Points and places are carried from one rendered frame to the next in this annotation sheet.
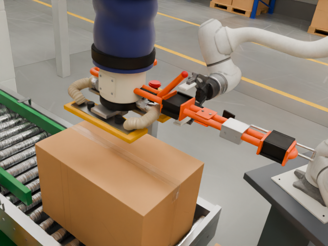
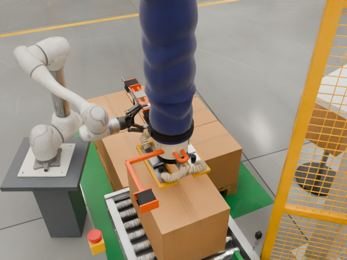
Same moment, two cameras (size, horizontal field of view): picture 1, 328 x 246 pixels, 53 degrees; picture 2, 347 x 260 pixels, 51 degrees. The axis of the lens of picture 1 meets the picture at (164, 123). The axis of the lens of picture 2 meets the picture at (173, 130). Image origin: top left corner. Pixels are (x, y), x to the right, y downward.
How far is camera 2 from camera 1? 260 cm
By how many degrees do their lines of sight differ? 103
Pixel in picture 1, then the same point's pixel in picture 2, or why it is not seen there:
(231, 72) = not seen: hidden behind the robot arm
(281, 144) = (133, 80)
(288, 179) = (56, 171)
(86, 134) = (189, 207)
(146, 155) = not seen: hidden behind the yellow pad
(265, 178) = (69, 177)
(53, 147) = (217, 199)
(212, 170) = not seen: outside the picture
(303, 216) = (80, 150)
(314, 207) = (68, 150)
